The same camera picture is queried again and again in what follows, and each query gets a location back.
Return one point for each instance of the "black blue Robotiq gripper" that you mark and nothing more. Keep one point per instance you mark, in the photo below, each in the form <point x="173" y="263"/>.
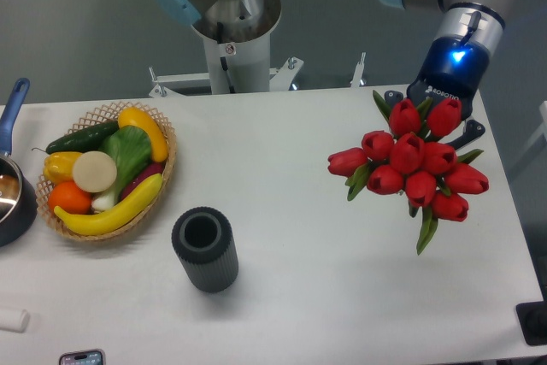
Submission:
<point x="452" y="71"/>

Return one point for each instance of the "red tulip bouquet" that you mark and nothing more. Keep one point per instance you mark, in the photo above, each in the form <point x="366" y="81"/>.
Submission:
<point x="411" y="158"/>

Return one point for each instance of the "dark grey ribbed vase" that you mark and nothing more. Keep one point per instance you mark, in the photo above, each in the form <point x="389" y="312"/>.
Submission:
<point x="203" y="241"/>

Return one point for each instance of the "white furniture at right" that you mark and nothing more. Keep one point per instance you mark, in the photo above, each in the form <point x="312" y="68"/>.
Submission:
<point x="532" y="148"/>

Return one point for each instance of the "black device at edge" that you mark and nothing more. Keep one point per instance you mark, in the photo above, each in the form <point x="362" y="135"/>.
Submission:
<point x="532" y="319"/>

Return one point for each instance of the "purple eggplant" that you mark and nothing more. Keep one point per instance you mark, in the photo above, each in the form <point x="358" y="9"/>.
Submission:
<point x="153" y="168"/>

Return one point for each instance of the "yellow squash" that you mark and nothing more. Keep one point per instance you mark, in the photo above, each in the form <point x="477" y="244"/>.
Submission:
<point x="133" y="116"/>

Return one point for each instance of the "green bok choy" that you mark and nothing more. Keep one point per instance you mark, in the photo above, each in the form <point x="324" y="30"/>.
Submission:
<point x="130" y="149"/>

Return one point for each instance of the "woven wicker basket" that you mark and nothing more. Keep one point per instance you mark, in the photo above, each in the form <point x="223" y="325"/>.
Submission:
<point x="107" y="112"/>

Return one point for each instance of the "yellow banana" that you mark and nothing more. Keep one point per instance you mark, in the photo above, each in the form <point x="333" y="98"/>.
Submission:
<point x="113" y="219"/>

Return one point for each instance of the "beige round disc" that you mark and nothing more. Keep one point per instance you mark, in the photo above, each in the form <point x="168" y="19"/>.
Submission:
<point x="94" y="171"/>

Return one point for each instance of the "green cucumber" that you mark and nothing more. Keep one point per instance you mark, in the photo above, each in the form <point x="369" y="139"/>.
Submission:
<point x="83" y="140"/>

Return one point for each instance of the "orange fruit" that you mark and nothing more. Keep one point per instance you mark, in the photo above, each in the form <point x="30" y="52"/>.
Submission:
<point x="70" y="197"/>

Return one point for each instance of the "yellow bell pepper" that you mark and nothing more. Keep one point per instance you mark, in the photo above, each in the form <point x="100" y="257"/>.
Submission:
<point x="58" y="167"/>

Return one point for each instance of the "smartphone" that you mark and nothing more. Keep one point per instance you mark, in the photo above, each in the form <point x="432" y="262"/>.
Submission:
<point x="83" y="357"/>

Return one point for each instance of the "white cylindrical object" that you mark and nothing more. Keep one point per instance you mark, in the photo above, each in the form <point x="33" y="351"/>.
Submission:
<point x="14" y="320"/>

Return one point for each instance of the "white metal base frame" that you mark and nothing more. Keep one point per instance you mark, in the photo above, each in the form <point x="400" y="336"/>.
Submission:
<point x="188" y="80"/>

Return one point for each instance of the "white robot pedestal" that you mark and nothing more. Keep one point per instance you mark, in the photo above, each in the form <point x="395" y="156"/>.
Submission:
<point x="236" y="40"/>

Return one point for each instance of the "dark saucepan blue handle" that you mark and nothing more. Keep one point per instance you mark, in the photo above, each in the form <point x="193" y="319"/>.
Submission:
<point x="18" y="200"/>

